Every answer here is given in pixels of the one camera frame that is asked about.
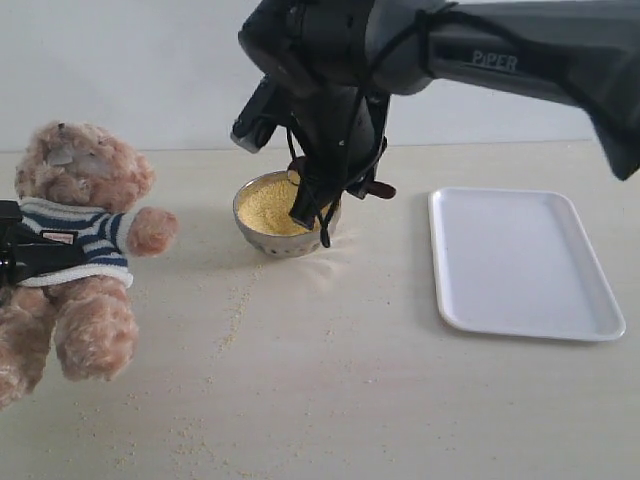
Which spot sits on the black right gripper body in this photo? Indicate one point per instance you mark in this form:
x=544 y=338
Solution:
x=342 y=132

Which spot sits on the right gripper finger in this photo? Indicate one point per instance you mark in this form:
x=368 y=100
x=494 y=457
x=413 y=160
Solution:
x=315 y=202

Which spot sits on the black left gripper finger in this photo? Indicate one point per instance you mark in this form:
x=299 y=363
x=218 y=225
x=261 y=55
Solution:
x=24 y=254

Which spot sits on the dark red wooden spoon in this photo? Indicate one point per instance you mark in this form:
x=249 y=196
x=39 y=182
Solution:
x=367 y=185

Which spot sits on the teddy bear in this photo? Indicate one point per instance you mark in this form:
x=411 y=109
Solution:
x=66 y=243

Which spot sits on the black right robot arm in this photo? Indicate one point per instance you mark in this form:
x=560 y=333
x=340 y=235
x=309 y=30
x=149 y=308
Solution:
x=330 y=68

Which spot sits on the yellow millet grains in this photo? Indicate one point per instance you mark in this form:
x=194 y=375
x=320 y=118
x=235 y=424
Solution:
x=266 y=207

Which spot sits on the steel bowl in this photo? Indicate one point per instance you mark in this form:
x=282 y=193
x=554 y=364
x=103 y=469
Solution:
x=275 y=246

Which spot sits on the white plastic tray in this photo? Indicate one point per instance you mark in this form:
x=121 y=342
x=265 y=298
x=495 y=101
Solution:
x=519 y=263

